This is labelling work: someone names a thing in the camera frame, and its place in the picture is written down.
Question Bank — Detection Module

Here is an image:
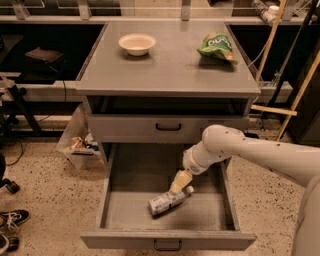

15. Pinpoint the closed grey upper drawer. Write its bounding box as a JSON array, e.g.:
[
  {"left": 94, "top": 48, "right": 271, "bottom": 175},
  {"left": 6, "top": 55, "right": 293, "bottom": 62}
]
[{"left": 87, "top": 114, "right": 249, "bottom": 144}]

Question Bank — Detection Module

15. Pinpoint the green chip bag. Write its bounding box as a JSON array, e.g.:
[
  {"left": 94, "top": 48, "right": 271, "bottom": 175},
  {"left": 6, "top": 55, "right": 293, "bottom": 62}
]
[{"left": 197, "top": 32, "right": 238, "bottom": 65}]

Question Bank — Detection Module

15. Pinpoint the black chair caster wheel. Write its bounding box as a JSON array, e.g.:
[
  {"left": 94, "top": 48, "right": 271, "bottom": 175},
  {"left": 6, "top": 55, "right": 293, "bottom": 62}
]
[{"left": 0, "top": 178, "right": 20, "bottom": 194}]

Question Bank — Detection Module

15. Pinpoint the clear plastic storage bin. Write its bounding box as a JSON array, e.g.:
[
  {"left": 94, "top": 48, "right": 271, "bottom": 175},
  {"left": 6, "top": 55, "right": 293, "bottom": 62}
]
[{"left": 57, "top": 104, "right": 104, "bottom": 169}]

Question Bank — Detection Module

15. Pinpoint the dark notebook on shelf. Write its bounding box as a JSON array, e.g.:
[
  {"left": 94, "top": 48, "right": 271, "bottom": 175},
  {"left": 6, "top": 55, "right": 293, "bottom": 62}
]
[{"left": 25, "top": 47, "right": 63, "bottom": 63}]

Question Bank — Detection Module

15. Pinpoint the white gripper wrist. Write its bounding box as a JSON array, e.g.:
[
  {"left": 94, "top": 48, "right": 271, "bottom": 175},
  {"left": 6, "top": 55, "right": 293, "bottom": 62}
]
[{"left": 169, "top": 146, "right": 209, "bottom": 195}]

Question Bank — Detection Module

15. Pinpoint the wooden stick frame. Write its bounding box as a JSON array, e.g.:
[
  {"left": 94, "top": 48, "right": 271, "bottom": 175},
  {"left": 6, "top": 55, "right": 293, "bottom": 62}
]
[{"left": 251, "top": 0, "right": 320, "bottom": 141}]

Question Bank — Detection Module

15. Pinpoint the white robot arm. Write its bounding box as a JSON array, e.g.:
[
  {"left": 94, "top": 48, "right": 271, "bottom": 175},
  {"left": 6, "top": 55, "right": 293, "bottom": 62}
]
[{"left": 170, "top": 125, "right": 320, "bottom": 256}]

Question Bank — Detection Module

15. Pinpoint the blue label plastic bottle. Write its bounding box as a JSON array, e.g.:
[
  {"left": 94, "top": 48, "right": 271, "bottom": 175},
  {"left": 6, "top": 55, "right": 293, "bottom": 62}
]
[{"left": 148, "top": 186, "right": 194, "bottom": 216}]

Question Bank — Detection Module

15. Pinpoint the black and white sneaker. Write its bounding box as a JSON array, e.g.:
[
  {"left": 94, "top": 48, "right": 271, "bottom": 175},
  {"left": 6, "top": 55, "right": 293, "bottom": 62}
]
[{"left": 0, "top": 209, "right": 30, "bottom": 230}]

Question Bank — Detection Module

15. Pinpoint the open grey bottom drawer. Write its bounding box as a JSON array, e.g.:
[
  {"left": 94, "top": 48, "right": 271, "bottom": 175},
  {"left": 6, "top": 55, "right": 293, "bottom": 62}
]
[{"left": 81, "top": 143, "right": 256, "bottom": 251}]

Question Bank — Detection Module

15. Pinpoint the grey drawer cabinet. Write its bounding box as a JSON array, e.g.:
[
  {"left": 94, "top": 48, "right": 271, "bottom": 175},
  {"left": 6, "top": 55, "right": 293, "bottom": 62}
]
[{"left": 77, "top": 21, "right": 260, "bottom": 163}]

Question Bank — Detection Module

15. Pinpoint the white paper bowl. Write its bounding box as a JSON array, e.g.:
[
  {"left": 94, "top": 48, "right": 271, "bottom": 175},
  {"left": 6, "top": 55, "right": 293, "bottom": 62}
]
[{"left": 118, "top": 33, "right": 156, "bottom": 56}]

